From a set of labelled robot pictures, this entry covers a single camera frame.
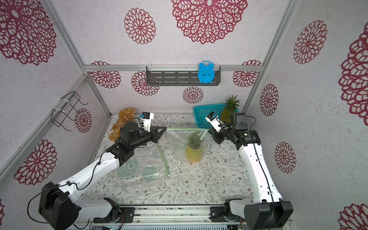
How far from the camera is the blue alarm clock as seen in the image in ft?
2.93

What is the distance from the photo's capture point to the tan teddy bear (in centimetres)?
99

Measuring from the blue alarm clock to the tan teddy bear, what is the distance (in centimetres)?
57
